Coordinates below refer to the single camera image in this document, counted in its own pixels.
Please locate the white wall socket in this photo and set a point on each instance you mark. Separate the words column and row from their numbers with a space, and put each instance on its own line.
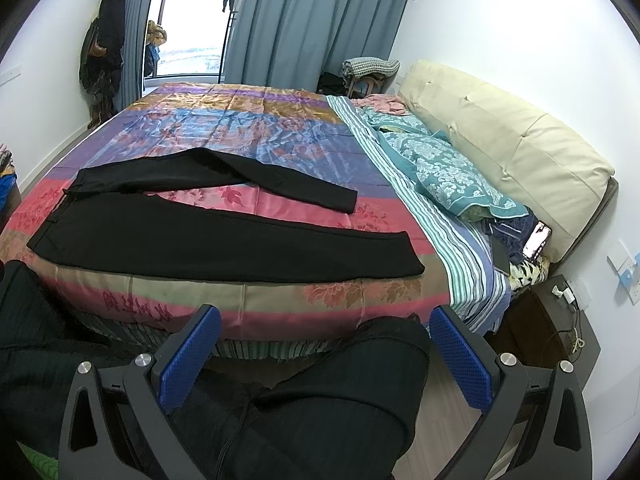
column 626, row 266

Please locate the dark navy garment by pillow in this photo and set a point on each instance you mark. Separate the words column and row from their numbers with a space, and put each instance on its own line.
column 513, row 233

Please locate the black pants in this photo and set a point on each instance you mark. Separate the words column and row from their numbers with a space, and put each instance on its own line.
column 114, row 219

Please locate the blue curtain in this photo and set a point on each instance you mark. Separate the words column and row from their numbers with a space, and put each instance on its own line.
column 136, row 22
column 289, row 44

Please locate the plush toy on windowsill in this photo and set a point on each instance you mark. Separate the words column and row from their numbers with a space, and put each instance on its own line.
column 155, row 37

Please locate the dark wooden nightstand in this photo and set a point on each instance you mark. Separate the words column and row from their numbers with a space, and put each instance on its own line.
column 528, row 330

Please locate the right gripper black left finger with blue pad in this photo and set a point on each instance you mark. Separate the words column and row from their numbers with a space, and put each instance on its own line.
column 153, row 384

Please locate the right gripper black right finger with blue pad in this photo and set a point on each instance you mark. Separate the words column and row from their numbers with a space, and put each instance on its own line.
column 556, row 441

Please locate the cream padded headboard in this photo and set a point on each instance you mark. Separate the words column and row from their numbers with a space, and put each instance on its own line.
column 521, row 151

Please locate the white charger with cable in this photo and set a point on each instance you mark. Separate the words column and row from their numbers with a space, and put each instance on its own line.
column 574, row 333

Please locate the blue curtain right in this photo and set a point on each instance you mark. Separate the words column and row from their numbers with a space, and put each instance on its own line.
column 289, row 44

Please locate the black coat hanging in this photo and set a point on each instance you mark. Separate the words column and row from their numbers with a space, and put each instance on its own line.
column 100, row 69

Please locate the teal floral pillow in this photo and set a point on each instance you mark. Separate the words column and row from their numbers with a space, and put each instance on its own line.
column 438, row 170

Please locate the grey knitted blanket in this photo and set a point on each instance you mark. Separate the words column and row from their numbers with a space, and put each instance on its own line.
column 368, row 66

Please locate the pink floral pillow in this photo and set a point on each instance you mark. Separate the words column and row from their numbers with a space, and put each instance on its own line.
column 383, row 103

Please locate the colourful striped satin bedspread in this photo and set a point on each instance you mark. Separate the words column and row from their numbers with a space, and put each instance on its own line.
column 290, row 128

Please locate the operator dark trouser legs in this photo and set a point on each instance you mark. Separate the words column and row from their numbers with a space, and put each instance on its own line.
column 350, row 415

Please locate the smartphone with lit screen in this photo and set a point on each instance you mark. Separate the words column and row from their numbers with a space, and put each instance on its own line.
column 537, row 241

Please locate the green blue striped sheet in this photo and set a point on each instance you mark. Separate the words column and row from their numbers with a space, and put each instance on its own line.
column 478, row 292

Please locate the blue curtain left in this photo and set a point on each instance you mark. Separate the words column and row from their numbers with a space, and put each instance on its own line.
column 136, row 22

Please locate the clothes pile at left edge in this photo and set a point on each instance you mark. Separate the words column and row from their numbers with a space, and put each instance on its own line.
column 10, row 195

